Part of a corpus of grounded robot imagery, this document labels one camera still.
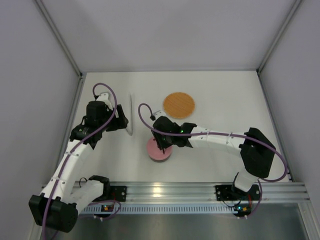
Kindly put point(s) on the right aluminium frame post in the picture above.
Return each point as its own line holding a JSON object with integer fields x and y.
{"x": 293, "y": 10}

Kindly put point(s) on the aluminium mounting rail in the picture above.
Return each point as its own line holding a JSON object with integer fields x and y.
{"x": 204, "y": 192}

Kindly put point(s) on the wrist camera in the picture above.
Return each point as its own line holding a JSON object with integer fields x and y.
{"x": 105, "y": 97}
{"x": 155, "y": 115}

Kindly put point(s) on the round steel lunch box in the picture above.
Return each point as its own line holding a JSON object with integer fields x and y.
{"x": 159, "y": 161}

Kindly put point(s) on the pink lunch box lid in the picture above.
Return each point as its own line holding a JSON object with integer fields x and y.
{"x": 155, "y": 153}

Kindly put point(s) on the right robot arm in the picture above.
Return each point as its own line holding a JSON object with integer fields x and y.
{"x": 255, "y": 150}

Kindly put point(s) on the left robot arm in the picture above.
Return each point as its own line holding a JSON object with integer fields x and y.
{"x": 58, "y": 206}

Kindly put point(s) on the stainless steel tongs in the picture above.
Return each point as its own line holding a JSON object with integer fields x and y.
{"x": 130, "y": 128}

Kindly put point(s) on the woven bamboo tray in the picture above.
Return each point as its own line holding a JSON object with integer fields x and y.
{"x": 179, "y": 105}

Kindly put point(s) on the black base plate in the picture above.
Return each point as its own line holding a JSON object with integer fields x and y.
{"x": 227, "y": 192}
{"x": 118, "y": 193}

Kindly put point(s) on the aluminium frame post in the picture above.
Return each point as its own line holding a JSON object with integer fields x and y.
{"x": 57, "y": 35}
{"x": 293, "y": 10}

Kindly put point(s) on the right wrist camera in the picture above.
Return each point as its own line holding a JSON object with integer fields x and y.
{"x": 155, "y": 115}

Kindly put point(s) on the slotted cable duct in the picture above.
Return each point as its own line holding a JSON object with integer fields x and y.
{"x": 189, "y": 208}

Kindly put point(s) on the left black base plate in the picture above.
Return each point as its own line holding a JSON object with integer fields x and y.
{"x": 118, "y": 193}

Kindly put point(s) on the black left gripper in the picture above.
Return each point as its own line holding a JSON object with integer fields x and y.
{"x": 121, "y": 120}

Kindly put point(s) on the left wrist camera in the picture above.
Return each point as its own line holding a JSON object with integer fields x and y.
{"x": 105, "y": 97}

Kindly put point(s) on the left aluminium frame post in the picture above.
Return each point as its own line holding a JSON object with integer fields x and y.
{"x": 57, "y": 35}

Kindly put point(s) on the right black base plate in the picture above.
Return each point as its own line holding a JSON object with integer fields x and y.
{"x": 227, "y": 192}

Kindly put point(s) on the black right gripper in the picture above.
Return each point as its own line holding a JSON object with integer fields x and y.
{"x": 161, "y": 139}

